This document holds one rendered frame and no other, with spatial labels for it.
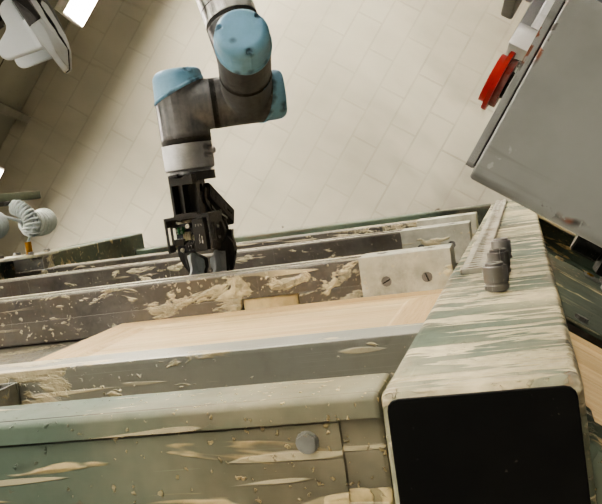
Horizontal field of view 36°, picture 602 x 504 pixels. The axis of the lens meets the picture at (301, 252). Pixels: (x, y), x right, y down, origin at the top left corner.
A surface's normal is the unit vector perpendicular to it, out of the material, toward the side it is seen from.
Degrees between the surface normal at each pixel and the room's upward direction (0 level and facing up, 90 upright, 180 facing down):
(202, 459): 90
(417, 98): 90
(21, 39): 92
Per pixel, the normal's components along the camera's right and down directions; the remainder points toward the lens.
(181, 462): -0.23, 0.11
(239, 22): 0.02, -0.33
